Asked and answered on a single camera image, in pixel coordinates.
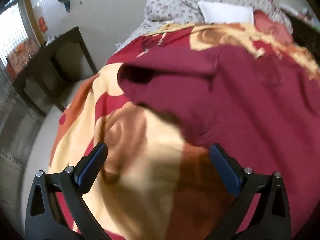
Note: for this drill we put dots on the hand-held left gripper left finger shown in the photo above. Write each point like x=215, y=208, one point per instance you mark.
x=88, y=170

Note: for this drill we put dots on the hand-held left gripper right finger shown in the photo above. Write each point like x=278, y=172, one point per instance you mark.
x=226, y=170

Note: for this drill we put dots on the maroon shirt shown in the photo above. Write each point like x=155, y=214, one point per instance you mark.
x=225, y=92

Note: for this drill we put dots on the rose printed blanket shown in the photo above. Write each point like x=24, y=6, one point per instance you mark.
x=150, y=167

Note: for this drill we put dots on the dark wooden table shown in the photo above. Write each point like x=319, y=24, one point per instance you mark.
x=65, y=45

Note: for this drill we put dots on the orange printed box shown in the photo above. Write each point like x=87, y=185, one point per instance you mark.
x=22, y=55

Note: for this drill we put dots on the red patterned pillow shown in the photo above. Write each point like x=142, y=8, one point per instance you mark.
x=271, y=27

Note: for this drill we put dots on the dark carved wooden headboard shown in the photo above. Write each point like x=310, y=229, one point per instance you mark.
x=306, y=37

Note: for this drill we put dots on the white pillow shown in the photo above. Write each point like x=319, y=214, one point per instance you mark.
x=225, y=12

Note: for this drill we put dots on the window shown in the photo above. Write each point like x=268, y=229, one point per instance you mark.
x=11, y=30

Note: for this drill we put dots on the floral quilt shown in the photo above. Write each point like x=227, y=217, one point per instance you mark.
x=180, y=5

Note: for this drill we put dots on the red wall sticker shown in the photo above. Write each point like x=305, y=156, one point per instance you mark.
x=43, y=24

